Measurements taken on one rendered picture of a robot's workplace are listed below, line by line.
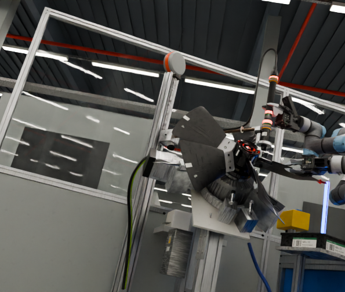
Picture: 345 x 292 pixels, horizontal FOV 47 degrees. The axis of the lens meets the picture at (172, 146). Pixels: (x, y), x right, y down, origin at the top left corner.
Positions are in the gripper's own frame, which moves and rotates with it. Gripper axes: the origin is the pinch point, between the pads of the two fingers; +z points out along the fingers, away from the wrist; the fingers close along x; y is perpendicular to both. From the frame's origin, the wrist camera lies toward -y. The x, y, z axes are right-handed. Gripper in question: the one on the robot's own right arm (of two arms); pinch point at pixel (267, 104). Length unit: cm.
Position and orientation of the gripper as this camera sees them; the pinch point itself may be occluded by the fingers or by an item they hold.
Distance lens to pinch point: 197.2
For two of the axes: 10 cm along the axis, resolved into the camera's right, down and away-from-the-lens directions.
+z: -8.8, -3.3, -3.3
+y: -2.2, 9.2, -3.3
